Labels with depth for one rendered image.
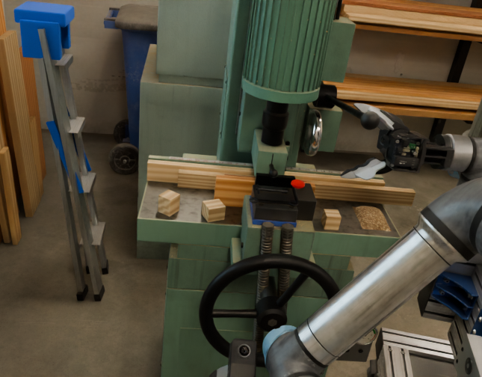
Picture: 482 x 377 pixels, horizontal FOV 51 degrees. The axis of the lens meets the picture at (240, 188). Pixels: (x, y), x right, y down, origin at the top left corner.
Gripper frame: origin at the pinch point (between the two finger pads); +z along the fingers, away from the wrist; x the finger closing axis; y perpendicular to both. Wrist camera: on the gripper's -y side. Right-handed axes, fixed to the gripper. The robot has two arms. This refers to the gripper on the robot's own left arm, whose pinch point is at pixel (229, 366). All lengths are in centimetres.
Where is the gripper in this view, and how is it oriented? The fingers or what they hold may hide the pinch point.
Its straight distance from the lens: 105.5
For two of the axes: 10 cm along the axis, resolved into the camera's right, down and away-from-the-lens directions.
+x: 9.9, 0.9, 1.0
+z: -1.0, 0.1, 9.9
